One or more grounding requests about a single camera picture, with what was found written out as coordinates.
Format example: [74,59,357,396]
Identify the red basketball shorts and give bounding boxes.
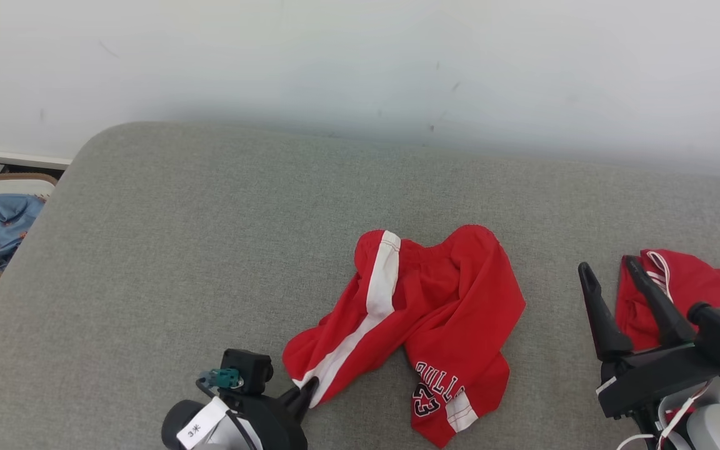
[282,224,527,449]

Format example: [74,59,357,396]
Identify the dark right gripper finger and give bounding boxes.
[622,255,696,348]
[577,262,635,363]

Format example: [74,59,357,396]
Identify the grey fabric sofa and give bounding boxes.
[0,122,720,450]

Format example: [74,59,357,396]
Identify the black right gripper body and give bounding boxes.
[596,342,720,421]

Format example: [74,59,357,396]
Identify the teal left camera connector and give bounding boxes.
[197,367,242,389]

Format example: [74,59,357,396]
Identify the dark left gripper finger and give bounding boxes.
[278,376,321,426]

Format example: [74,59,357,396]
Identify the white wall baseboard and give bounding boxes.
[0,146,73,171]

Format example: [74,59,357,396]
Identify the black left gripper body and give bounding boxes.
[217,389,309,450]

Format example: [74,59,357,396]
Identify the red white-sleeved basketball jersey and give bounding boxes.
[615,249,720,421]

